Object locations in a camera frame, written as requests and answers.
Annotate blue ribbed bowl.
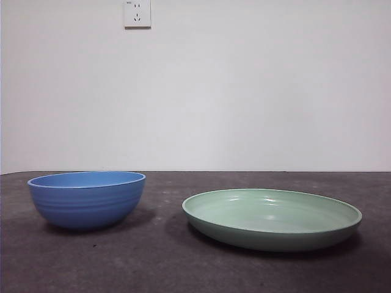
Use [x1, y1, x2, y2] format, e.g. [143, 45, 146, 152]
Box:
[27, 170, 147, 230]

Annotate pale green round plate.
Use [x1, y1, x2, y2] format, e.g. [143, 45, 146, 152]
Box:
[181, 188, 363, 253]

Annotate white wall socket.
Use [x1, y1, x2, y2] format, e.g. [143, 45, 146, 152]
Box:
[123, 0, 152, 31]

